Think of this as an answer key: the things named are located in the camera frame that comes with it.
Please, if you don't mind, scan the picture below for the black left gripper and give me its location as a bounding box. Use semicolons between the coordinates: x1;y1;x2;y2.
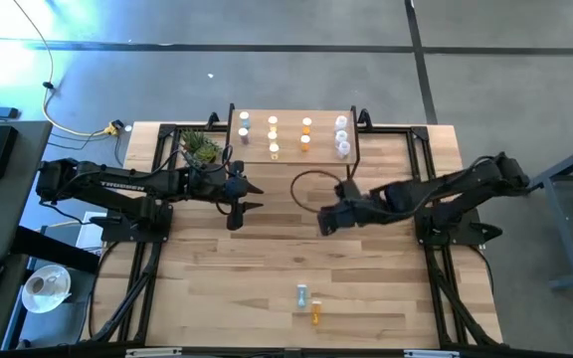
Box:
216;159;266;232

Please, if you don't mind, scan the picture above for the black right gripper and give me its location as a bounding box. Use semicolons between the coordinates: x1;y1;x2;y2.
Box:
315;178;383;238

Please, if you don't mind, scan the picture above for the potted green succulent plant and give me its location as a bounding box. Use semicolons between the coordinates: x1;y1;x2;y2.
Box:
180;127;223;165

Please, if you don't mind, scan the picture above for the white paper sheet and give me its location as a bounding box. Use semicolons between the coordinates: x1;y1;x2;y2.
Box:
75;211;107;252

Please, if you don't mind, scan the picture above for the black beam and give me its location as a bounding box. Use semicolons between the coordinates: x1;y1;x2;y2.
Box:
11;225;101;274

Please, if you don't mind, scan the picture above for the white bowl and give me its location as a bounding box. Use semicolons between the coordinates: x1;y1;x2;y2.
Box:
21;264;73;315

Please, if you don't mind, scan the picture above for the grey desk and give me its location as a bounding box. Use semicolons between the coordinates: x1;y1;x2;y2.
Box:
0;118;54;354

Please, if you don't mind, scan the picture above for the black looped wrist cable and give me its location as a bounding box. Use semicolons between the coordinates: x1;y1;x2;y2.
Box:
164;143;236;218
289;169;347;215

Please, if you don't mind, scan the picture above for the wooden shelf black metal frame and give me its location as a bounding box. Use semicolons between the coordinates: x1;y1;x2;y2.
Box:
226;102;362;184

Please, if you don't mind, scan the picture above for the black aluminium rig frame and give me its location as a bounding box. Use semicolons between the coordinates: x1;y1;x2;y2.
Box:
80;106;504;358

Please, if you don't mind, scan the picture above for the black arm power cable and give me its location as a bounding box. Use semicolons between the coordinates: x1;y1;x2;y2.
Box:
87;242;118;344
468;246;495;295

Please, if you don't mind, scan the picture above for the yellow cable plug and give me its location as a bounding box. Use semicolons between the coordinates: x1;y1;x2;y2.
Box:
102;118;124;138

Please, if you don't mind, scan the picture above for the silver bracket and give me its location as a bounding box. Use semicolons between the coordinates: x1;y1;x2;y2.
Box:
403;349;461;358
124;347;183;358

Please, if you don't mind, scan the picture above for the thin black floor cable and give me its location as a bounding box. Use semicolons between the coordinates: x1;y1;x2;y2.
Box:
47;129;124;166

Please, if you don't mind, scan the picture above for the cream cable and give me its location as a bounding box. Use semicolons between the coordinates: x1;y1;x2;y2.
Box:
35;218;85;233

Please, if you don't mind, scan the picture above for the grey metal table frame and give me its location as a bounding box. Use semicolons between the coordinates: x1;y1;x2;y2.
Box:
515;134;573;292

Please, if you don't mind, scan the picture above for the yellow floor cable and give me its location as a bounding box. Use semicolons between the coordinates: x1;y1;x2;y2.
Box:
11;0;118;138

